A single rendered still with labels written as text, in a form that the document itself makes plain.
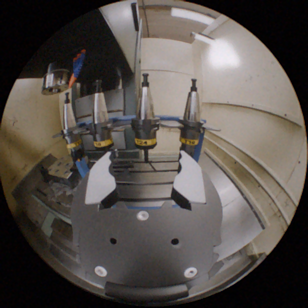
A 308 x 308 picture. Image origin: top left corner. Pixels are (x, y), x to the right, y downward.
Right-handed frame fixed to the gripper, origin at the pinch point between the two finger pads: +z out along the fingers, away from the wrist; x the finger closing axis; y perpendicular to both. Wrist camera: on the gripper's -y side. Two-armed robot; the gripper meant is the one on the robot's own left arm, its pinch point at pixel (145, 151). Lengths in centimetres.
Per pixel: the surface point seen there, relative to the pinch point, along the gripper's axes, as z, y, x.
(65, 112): 8.6, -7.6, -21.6
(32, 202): -9, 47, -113
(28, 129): 38, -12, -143
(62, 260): -33, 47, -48
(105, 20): 7.9, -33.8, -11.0
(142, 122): 6.8, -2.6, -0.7
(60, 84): 18.5, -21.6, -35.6
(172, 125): 6.8, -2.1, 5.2
